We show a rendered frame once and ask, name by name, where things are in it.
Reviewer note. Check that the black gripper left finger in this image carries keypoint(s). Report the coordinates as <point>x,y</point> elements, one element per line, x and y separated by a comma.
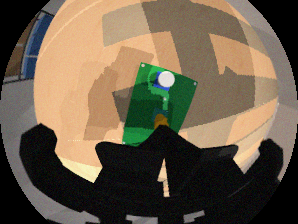
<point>147,157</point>

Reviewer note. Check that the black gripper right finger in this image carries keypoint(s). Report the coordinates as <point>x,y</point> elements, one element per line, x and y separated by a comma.
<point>183,159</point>

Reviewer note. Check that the green circuit board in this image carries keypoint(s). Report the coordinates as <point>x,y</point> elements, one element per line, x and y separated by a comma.
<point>160,97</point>

